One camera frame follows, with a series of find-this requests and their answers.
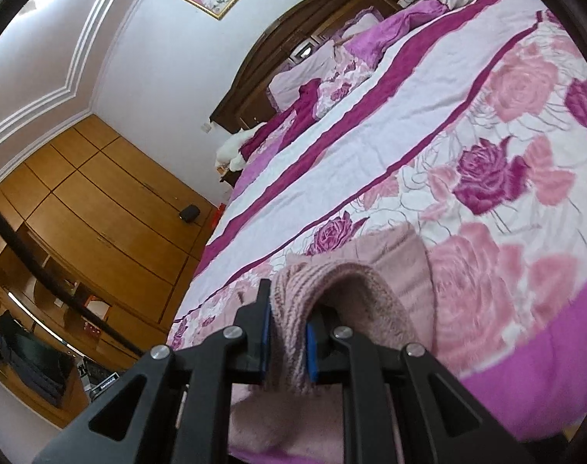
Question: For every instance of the purple pillow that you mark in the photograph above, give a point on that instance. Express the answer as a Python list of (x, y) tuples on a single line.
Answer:
[(303, 75)]

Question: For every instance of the hanging dark clothes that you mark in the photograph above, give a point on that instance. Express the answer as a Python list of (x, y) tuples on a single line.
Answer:
[(32, 362)]

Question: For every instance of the white pillow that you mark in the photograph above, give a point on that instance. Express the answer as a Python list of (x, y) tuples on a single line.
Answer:
[(233, 150)]

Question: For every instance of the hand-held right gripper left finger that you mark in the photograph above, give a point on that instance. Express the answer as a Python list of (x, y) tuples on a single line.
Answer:
[(265, 343)]

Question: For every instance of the crumpled purple quilt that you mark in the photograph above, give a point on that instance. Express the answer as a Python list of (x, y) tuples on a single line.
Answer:
[(375, 36)]

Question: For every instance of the floral striped bedspread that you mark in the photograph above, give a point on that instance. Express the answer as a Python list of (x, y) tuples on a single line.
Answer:
[(419, 121)]

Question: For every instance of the pink knitted cardigan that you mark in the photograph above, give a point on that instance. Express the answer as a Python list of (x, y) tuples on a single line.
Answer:
[(365, 295)]

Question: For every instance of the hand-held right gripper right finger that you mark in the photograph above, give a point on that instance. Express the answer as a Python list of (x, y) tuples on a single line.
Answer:
[(312, 353)]

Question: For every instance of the dark wooden headboard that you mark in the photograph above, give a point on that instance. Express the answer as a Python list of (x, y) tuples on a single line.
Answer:
[(283, 38)]

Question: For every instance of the small black bag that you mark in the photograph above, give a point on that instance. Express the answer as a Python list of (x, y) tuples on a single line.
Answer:
[(189, 213)]

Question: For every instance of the wooden wardrobe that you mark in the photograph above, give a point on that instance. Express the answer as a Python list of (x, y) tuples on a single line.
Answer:
[(105, 203)]

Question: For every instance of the dark wooden nightstand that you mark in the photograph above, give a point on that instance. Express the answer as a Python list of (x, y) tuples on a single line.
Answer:
[(225, 178)]

